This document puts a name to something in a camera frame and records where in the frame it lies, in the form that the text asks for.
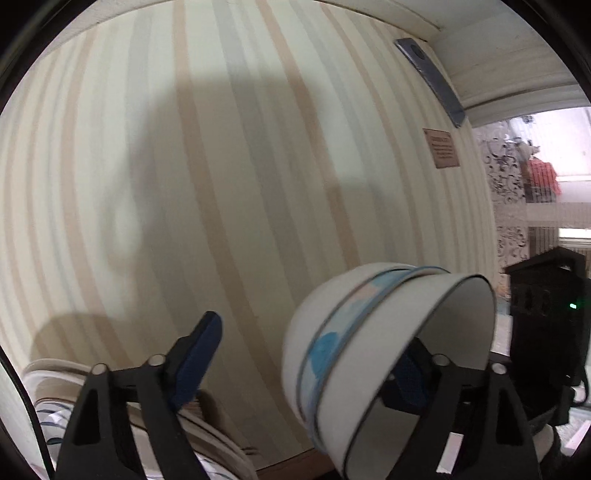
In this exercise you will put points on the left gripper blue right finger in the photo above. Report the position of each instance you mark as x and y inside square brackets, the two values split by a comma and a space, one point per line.
[410, 383]

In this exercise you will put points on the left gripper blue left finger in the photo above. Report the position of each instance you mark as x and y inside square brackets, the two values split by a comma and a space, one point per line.
[191, 356]

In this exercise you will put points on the plain white bowl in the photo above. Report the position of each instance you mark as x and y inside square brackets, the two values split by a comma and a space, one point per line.
[387, 374]

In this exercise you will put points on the white plate with blue stripes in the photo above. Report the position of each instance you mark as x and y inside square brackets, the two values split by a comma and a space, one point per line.
[54, 385]

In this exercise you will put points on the white bowl with blue pattern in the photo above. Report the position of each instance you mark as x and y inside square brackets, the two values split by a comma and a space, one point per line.
[338, 331]

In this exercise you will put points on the white bowl with red flowers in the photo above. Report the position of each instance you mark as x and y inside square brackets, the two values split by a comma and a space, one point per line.
[310, 317]

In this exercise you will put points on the white gloved right hand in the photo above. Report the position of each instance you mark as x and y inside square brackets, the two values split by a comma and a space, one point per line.
[554, 442]

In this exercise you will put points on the glass sliding door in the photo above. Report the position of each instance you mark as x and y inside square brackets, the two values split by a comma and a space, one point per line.
[538, 171]

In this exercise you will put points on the brown label patch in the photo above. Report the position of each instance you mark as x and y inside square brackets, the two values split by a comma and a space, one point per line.
[442, 147]

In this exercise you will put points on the striped cat table cloth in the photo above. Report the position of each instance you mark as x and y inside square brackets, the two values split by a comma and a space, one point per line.
[229, 156]

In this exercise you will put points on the blue smartphone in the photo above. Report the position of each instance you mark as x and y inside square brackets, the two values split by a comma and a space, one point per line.
[434, 79]

